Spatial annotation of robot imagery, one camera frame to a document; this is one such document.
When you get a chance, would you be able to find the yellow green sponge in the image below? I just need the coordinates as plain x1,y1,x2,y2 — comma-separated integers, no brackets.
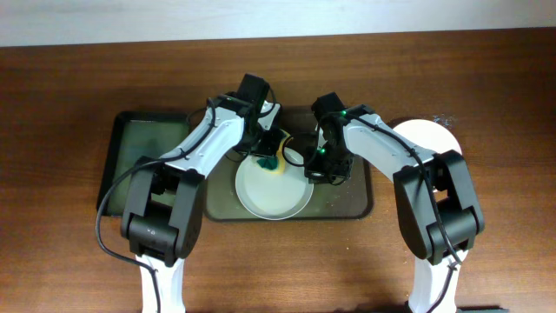
255,128,289,175

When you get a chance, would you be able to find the grey round plate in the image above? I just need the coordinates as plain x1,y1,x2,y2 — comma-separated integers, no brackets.
235,156,314,221

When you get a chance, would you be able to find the pink round plate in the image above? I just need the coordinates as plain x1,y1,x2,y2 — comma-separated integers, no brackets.
394,119,462,155

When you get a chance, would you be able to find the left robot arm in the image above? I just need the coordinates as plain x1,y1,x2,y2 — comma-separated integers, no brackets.
120,95,281,312

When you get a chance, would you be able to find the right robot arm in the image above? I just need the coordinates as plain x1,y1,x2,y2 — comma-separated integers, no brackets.
304,103,485,312

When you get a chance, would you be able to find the dark green water tray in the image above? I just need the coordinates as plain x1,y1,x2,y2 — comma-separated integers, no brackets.
97,111,189,203

